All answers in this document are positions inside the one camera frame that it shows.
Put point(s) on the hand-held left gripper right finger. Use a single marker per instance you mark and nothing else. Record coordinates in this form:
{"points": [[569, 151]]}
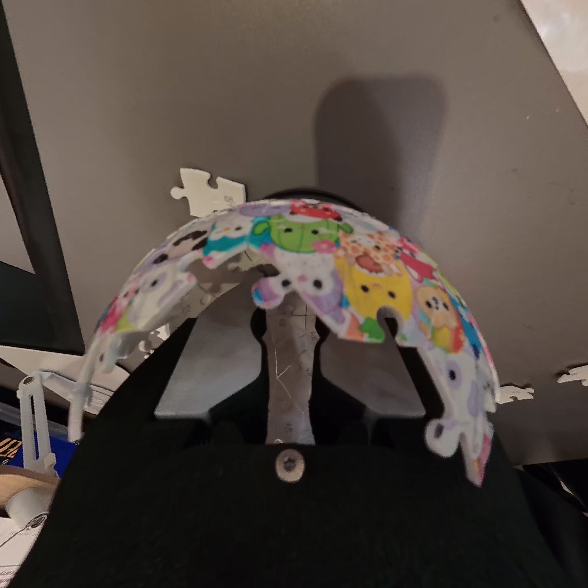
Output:
{"points": [[367, 381]]}

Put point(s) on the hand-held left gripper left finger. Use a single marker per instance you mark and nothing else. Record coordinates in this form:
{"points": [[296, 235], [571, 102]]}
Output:
{"points": [[206, 367]]}

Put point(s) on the partly built puzzle ball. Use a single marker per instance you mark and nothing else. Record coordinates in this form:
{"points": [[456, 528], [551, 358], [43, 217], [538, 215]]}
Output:
{"points": [[367, 275]]}

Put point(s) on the white puzzle piece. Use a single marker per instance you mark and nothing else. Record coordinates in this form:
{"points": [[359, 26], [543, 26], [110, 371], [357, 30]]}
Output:
{"points": [[514, 395], [202, 193], [574, 374]]}

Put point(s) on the black puzzle ball stand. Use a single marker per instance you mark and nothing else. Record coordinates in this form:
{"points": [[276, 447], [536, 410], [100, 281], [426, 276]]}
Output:
{"points": [[280, 195]]}

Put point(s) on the blue printed box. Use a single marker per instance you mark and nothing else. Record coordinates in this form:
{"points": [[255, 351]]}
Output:
{"points": [[57, 445]]}

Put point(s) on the white plastic device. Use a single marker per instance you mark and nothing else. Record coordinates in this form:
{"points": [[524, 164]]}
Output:
{"points": [[34, 413]]}

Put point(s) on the dark grey desk pad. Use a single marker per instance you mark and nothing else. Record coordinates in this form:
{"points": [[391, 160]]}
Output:
{"points": [[23, 312]]}

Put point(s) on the round wooden table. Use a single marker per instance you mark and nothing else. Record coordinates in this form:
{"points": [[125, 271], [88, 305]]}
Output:
{"points": [[23, 487]]}

